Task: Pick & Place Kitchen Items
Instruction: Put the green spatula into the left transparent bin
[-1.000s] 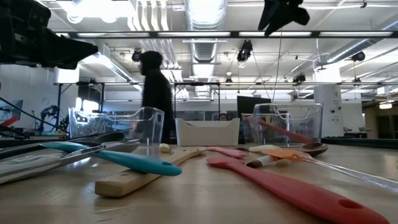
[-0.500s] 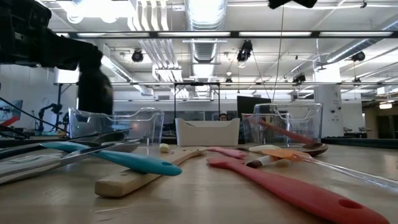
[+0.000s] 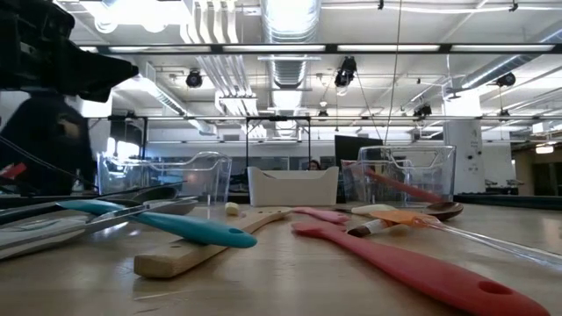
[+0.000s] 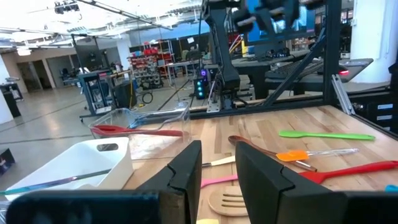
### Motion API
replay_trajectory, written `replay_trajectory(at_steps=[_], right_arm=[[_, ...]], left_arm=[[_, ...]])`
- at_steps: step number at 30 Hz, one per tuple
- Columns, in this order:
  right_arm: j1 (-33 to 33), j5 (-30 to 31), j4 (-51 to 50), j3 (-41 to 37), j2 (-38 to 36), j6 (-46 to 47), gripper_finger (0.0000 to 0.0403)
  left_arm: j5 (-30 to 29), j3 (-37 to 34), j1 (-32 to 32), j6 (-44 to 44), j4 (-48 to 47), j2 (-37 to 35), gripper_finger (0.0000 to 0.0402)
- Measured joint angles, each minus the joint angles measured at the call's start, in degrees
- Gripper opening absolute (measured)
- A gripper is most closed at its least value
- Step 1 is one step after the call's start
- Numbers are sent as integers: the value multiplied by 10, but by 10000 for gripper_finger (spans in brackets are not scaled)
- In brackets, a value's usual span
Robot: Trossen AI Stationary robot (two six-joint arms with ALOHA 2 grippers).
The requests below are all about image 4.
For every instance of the black office desk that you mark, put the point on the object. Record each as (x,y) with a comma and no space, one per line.
(255,67)

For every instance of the teal silicone spatula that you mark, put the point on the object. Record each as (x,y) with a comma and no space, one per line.
(392,188)

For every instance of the grey equipment cart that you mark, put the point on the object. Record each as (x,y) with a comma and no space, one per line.
(94,93)

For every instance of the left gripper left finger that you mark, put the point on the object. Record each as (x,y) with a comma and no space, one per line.
(180,186)

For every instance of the red parts storage rack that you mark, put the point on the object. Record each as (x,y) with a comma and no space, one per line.
(149,62)

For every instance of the white plastic bin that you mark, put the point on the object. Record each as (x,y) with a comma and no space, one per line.
(77,158)

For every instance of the black computer keyboard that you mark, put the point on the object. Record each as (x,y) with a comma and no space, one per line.
(292,70)

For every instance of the black lit computer tower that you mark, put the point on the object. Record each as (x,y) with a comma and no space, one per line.
(200,84)

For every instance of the white square column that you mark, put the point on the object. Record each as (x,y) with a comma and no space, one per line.
(373,37)

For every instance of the dark wooden spoon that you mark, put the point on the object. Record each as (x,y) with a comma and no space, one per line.
(239,140)

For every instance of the red silicone spatula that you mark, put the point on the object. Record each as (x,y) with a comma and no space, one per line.
(342,171)

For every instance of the red slotted spoon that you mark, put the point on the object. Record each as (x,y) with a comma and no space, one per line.
(109,129)

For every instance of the blue lit computer monitor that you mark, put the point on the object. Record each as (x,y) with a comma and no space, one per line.
(308,18)

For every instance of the clear plastic bin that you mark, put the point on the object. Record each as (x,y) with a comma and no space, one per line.
(149,146)

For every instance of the pink silicone spatula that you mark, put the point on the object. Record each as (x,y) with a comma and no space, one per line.
(217,180)

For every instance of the black storage box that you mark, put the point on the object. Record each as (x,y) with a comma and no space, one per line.
(124,93)

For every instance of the wooden slotted spatula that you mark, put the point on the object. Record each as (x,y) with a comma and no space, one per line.
(217,205)

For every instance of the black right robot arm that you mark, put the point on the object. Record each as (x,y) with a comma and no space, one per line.
(228,68)

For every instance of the green silicone spatula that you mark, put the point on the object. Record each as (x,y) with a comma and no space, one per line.
(311,134)

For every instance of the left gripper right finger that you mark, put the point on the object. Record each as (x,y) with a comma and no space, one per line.
(273,196)

